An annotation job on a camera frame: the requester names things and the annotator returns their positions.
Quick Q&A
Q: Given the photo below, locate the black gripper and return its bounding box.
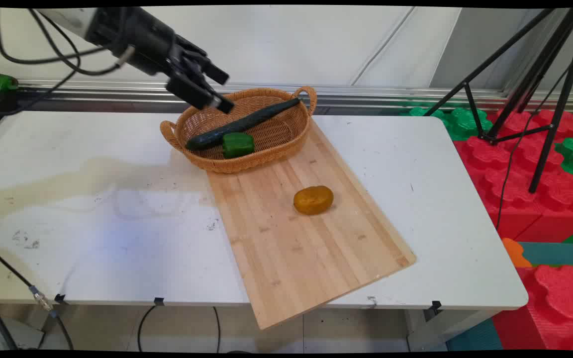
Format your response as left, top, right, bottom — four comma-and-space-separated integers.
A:
85, 7, 235, 114

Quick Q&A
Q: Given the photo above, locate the yellow-brown potato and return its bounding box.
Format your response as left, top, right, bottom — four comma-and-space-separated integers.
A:
293, 185, 334, 216

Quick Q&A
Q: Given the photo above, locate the dark green cucumber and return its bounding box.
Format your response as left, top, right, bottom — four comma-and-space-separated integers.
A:
185, 97, 301, 152

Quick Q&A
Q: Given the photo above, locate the green bell pepper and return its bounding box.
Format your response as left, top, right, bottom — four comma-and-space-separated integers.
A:
222, 132, 255, 160

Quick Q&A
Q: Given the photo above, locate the bamboo cutting board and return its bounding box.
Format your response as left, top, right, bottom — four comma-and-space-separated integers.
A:
206, 118, 417, 331

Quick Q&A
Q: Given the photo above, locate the green toy vegetable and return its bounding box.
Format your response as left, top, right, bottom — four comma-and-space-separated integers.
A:
0, 75, 19, 98

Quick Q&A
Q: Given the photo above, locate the black side bin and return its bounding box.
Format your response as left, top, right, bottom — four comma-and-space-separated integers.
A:
0, 71, 19, 136

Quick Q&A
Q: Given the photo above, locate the wide green foam block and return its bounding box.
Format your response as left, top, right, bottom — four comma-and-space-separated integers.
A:
400, 106, 494, 142

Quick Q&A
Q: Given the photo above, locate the black tripod stand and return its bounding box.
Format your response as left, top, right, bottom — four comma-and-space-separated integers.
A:
423, 7, 573, 194

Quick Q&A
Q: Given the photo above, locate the large red foam block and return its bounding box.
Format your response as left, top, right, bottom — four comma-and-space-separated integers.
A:
453, 109, 573, 243

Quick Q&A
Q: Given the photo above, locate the orange foam piece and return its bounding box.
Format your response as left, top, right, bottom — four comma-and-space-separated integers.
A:
501, 238, 534, 269

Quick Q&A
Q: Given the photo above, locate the teal foam mat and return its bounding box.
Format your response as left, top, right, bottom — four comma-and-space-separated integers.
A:
518, 242, 573, 267

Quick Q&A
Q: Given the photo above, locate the small red foam block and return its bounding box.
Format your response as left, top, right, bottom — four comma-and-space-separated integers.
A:
491, 265, 573, 352

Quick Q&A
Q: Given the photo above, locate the woven wicker basket with handles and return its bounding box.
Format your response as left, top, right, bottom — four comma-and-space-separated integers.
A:
160, 86, 317, 174

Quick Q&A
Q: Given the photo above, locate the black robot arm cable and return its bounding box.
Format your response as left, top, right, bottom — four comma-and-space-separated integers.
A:
0, 7, 135, 116

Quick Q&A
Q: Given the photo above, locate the aluminium wall rail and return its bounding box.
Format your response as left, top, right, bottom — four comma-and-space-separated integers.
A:
17, 79, 573, 113

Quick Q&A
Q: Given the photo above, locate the black straight cable under table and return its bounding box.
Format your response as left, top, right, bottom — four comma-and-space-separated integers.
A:
212, 306, 222, 353

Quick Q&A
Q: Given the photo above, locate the black looped cable under table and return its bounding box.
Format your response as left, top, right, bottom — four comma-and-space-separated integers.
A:
137, 305, 158, 352

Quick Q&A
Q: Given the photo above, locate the black cable with metal connector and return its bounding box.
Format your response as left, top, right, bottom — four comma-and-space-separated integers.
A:
0, 246, 74, 351

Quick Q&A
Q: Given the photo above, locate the thin black tripod cable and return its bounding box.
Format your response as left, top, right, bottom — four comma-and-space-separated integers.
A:
495, 64, 572, 232

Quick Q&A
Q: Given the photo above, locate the large black table bracket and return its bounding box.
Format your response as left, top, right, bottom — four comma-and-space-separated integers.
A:
424, 300, 443, 322

